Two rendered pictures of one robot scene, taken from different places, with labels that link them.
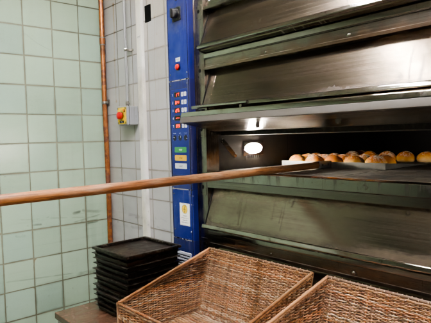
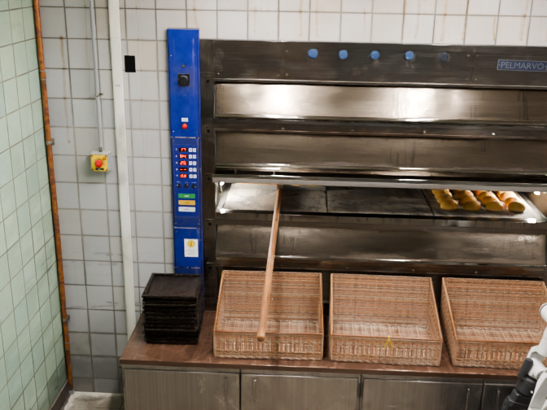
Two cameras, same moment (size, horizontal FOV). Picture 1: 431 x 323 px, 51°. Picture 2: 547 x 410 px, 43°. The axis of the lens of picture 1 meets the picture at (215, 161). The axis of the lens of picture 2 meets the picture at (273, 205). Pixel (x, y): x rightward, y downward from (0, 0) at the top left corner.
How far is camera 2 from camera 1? 275 cm
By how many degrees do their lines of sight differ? 48
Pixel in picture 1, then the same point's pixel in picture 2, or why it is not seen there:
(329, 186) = (333, 220)
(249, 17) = (267, 100)
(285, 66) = (299, 141)
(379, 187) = (367, 220)
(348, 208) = (343, 231)
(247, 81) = (262, 146)
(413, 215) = (382, 233)
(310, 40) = (323, 128)
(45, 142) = (24, 202)
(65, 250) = (41, 305)
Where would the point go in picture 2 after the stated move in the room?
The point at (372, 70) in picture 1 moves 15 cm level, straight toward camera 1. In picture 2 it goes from (367, 154) to (383, 161)
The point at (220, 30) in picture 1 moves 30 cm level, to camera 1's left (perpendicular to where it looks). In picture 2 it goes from (237, 103) to (191, 111)
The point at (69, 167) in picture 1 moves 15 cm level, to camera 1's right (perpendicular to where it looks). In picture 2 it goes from (36, 220) to (62, 214)
